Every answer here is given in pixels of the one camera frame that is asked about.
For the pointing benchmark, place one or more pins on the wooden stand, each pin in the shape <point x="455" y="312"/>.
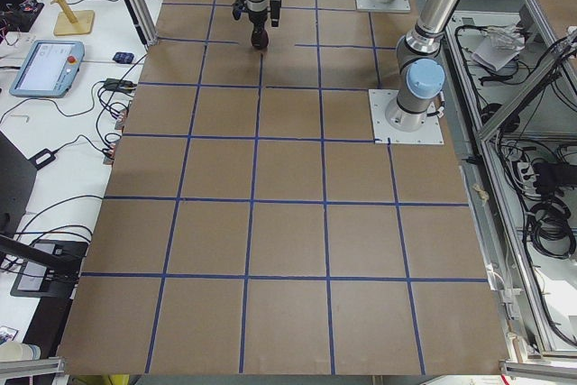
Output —
<point x="71" y="22"/>

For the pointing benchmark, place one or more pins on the small blue device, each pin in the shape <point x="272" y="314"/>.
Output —
<point x="123" y="57"/>

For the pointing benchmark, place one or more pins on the blue teach pendant near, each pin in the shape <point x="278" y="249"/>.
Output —
<point x="49" y="69"/>

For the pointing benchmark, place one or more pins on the crumpled white paper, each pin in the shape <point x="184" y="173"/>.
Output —
<point x="500" y="45"/>

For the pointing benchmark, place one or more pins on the dark red apple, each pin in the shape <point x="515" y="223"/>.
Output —
<point x="259" y="39"/>

